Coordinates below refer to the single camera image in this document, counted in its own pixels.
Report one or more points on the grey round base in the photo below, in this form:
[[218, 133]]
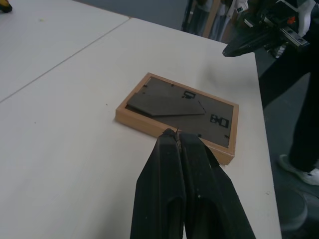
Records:
[[294, 209]]

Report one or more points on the wooden post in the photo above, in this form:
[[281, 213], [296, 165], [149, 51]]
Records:
[[211, 17]]

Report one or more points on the wooden picture frame face down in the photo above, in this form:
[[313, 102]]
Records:
[[179, 109]]

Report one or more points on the white sneaker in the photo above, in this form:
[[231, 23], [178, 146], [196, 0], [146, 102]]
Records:
[[299, 170]]

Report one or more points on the black tripod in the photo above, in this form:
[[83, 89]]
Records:
[[187, 13]]

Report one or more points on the person's leg in black trousers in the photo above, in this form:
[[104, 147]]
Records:
[[305, 124]]

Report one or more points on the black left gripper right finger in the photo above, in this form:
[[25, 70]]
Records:
[[211, 199]]

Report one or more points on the hanging pale clothes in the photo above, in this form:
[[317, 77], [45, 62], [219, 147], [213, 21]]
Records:
[[221, 20]]

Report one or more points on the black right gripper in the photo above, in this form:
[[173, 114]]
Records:
[[279, 27]]

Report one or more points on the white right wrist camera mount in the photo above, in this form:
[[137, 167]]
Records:
[[306, 20]]

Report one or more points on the yellow and black object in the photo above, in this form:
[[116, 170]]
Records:
[[5, 5]]

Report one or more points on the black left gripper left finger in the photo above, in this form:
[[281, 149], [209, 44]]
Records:
[[159, 189]]

